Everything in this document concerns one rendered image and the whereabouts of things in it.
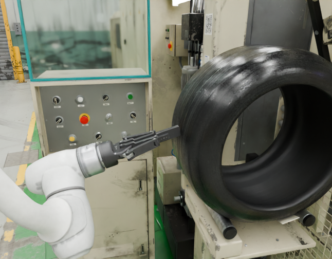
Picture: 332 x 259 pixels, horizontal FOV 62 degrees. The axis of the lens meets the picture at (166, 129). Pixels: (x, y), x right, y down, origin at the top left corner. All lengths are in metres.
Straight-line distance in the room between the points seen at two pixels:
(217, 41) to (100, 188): 0.95
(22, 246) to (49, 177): 1.66
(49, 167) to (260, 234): 0.75
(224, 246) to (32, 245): 1.71
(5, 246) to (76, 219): 1.78
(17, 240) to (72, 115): 1.33
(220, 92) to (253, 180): 0.53
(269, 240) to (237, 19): 0.79
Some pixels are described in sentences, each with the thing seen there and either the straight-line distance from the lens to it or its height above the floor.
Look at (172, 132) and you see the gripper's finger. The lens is 0.82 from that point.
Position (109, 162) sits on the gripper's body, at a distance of 0.80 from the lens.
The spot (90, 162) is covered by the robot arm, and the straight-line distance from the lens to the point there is 0.79.
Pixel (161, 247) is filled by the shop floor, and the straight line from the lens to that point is 2.20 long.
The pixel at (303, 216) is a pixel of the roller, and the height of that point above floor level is 0.91.
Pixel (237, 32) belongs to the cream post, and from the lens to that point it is 1.12.
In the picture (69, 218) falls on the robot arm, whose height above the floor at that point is 1.08.
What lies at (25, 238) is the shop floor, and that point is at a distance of 2.50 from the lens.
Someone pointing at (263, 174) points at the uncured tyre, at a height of 0.94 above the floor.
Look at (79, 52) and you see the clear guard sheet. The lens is 1.36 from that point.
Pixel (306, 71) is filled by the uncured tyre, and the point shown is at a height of 1.39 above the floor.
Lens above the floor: 1.50
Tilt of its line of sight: 20 degrees down
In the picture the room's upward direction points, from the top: straight up
